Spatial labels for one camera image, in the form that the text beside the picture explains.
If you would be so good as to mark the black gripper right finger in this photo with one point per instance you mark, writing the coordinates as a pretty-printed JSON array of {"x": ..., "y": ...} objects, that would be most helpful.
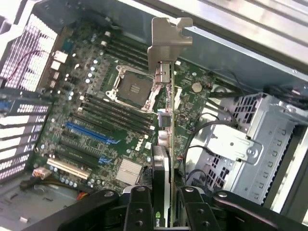
[{"x": 199, "y": 216}]

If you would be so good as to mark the metal drive cage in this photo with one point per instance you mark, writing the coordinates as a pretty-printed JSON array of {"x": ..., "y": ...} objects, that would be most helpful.
[{"x": 264, "y": 134}]

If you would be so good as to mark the metal socket cover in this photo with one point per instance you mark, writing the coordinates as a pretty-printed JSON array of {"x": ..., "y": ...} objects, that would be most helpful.
[{"x": 154, "y": 96}]

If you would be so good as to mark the silver chipset heatsink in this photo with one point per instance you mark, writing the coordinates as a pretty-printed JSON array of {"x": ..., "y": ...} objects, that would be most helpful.
[{"x": 128, "y": 172}]

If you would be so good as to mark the green motherboard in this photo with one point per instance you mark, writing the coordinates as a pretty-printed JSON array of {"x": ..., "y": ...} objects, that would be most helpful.
[{"x": 125, "y": 137}]

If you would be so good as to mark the dark grey PC case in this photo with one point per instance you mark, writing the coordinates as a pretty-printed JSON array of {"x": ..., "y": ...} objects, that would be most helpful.
[{"x": 240, "y": 55}]

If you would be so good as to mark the CPU socket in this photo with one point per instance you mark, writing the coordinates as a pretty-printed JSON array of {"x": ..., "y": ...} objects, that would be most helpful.
[{"x": 133, "y": 89}]

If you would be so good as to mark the white expansion slot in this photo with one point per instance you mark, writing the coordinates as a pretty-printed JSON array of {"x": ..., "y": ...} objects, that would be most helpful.
[{"x": 67, "y": 168}]

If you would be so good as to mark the coin cell battery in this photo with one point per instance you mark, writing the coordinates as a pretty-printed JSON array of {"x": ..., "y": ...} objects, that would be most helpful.
[{"x": 196, "y": 87}]

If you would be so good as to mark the blue expansion slot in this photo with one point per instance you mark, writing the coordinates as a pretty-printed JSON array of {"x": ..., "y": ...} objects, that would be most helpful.
[{"x": 86, "y": 132}]

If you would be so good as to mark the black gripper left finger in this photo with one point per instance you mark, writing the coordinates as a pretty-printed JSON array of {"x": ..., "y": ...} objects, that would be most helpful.
[{"x": 140, "y": 211}]

